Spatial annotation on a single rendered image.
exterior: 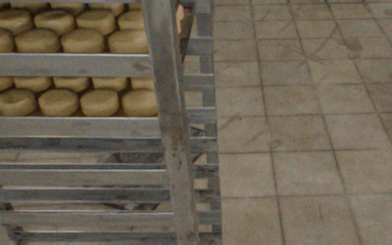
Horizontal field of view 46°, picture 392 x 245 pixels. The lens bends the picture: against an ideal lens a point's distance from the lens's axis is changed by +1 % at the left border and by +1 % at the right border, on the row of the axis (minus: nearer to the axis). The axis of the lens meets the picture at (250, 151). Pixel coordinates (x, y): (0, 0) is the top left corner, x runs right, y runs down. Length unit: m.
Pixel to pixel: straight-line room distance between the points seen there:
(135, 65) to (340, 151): 1.76
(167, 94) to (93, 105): 0.14
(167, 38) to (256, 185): 1.56
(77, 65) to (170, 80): 0.12
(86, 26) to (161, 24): 0.19
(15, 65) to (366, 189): 1.69
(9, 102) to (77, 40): 0.14
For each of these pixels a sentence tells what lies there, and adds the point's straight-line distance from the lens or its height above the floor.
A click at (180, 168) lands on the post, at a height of 1.01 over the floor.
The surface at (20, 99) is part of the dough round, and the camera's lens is 0.70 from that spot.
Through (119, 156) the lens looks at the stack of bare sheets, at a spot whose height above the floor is 0.02.
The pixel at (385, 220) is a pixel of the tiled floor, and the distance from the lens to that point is 1.96.
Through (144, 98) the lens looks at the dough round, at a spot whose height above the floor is 1.06.
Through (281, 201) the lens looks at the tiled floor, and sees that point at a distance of 1.96.
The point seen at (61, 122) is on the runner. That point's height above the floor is 1.06.
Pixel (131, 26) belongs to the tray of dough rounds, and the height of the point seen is 1.15.
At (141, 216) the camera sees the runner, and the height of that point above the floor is 0.88.
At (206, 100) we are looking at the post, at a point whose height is 0.81.
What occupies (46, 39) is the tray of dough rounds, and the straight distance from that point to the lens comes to 0.63.
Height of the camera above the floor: 1.41
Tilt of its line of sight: 40 degrees down
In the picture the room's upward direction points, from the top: straight up
